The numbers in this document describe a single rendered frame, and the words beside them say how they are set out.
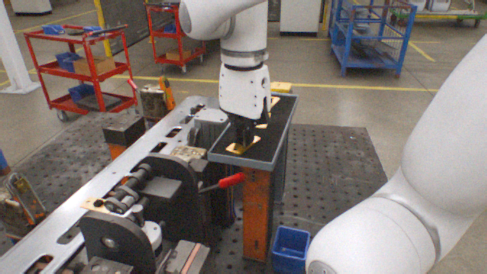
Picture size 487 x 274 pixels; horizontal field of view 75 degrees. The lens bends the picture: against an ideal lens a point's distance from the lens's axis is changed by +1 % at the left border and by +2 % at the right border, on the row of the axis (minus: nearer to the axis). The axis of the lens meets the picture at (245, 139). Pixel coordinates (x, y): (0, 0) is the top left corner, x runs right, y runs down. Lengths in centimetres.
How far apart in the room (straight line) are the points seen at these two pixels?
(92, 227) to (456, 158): 47
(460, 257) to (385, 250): 190
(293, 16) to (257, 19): 659
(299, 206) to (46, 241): 81
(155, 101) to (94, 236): 83
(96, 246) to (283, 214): 76
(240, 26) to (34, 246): 60
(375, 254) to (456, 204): 10
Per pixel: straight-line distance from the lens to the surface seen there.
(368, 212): 46
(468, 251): 238
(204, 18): 49
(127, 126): 111
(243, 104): 61
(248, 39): 56
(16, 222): 92
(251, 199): 87
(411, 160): 38
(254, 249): 101
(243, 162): 63
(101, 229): 53
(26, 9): 1131
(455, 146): 34
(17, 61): 494
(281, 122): 78
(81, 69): 329
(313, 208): 123
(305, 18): 716
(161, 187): 59
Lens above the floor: 151
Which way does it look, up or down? 30 degrees down
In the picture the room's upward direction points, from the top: straight up
